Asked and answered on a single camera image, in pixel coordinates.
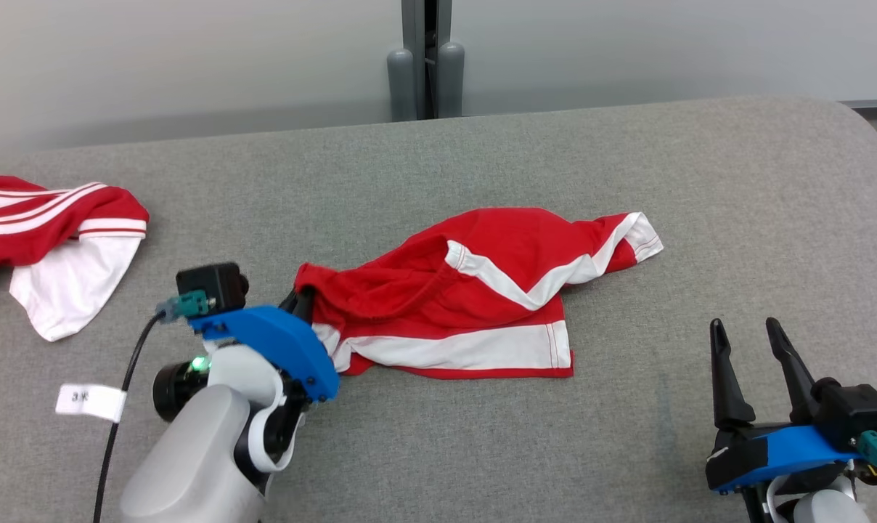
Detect red shorts with white stripes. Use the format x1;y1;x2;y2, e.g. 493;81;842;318
294;207;665;381

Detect red white T-shirt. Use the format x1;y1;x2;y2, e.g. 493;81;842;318
0;175;151;343

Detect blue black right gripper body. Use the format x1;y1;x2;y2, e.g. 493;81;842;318
705;421;862;496

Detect white left cable label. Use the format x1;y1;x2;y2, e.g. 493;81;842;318
55;383;128;424

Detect dark grey upright frame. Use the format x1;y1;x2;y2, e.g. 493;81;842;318
401;0;454;121

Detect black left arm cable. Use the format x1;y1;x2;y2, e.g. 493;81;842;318
91;312;166;523

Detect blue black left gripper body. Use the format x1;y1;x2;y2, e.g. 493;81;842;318
189;305;340;466

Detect grey rounded post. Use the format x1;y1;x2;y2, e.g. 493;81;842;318
387;48;417;123
436;41;465;119

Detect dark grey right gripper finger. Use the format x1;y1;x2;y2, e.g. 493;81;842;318
710;318;756;431
765;317;821;427

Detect teal left camera connector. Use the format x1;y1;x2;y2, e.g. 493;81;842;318
155;289;218;325

